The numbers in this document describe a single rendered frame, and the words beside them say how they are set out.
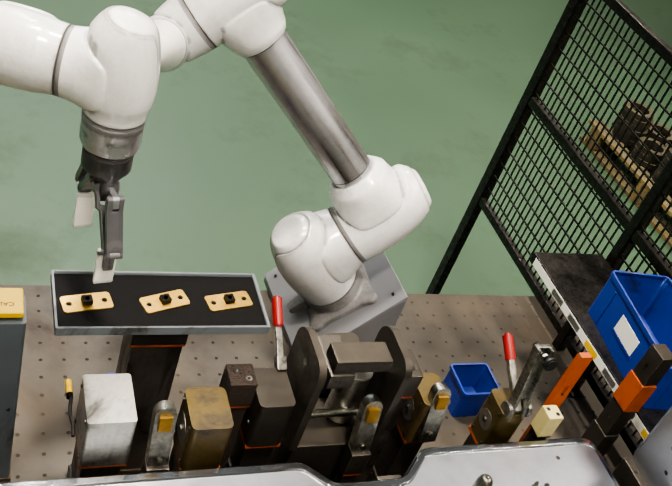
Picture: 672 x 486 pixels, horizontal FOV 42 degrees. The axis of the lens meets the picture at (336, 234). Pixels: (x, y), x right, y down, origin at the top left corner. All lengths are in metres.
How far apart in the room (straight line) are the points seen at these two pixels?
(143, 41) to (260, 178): 2.78
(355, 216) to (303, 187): 2.02
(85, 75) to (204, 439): 0.65
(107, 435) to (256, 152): 2.78
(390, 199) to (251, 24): 0.51
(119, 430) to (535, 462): 0.82
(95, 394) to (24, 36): 0.58
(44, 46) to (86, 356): 1.00
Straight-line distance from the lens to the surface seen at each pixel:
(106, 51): 1.22
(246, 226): 3.67
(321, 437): 1.71
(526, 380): 1.75
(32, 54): 1.25
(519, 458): 1.82
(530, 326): 2.63
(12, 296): 1.55
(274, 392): 1.60
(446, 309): 2.53
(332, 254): 2.01
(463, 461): 1.75
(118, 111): 1.26
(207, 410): 1.54
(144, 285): 1.60
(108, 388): 1.50
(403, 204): 2.00
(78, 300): 1.55
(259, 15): 1.77
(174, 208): 3.67
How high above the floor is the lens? 2.26
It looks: 36 degrees down
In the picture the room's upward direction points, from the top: 21 degrees clockwise
